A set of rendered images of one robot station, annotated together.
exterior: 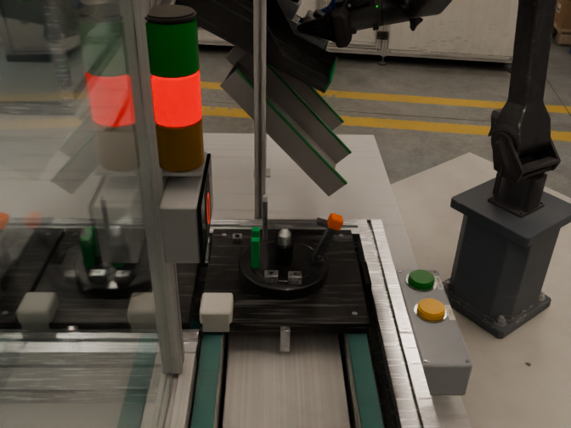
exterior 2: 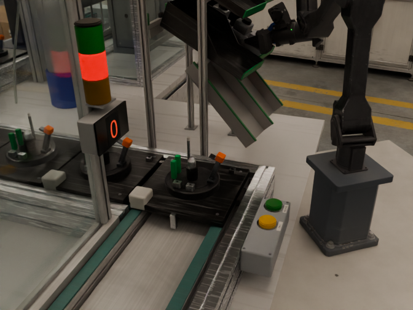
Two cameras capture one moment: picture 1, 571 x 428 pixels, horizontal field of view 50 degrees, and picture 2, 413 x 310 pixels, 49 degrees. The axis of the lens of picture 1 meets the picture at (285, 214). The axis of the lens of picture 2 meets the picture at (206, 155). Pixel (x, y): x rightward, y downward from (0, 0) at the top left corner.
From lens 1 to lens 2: 0.41 m
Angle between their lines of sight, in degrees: 19
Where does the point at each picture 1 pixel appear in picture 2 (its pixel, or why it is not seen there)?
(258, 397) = (145, 248)
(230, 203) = not seen: hidden behind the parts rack
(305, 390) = (173, 251)
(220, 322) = (139, 203)
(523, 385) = (324, 286)
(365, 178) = (300, 146)
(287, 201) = (239, 152)
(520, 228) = (337, 180)
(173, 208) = (83, 122)
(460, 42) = not seen: outside the picture
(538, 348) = (350, 267)
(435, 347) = (255, 242)
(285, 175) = not seen: hidden behind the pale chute
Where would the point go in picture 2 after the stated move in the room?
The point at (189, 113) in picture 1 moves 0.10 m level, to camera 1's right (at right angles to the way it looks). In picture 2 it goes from (96, 74) to (143, 80)
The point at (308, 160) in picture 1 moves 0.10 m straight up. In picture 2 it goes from (233, 122) to (234, 88)
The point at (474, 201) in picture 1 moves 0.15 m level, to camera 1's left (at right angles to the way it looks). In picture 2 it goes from (320, 160) to (259, 149)
